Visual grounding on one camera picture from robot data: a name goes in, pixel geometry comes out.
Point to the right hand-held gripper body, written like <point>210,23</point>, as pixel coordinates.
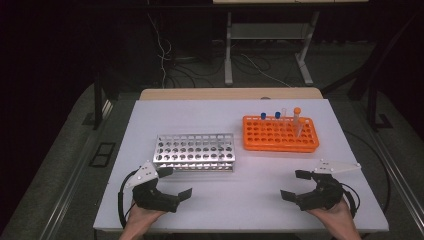
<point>325,195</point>

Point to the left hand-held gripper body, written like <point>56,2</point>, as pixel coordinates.
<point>153,198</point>

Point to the clear tube rack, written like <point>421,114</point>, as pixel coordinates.
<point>195,151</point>

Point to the orange test tube rack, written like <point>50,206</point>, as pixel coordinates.
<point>270,135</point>

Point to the orange-capped test tube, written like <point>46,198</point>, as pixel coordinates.
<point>297,110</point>
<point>302,121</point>

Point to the blue-capped test tube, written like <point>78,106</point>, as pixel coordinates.
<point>263,115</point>
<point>277,114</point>

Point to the clear test tube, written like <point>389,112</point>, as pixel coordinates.
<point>284,112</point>

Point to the person's left hand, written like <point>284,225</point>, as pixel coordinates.
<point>141,218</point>

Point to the person's right hand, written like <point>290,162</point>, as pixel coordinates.
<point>335,216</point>

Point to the white table board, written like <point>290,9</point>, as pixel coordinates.
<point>213,120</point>

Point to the wooden table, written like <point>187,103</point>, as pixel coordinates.
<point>200,94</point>

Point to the black stand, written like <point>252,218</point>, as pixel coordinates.
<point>372,100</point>
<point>98,100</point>

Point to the black floor socket frame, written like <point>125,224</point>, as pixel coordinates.
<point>100,163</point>

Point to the aluminium rail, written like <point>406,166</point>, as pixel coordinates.
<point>400,180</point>
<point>71,186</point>

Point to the grey metal desk frame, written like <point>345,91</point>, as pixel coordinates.
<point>268,31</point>

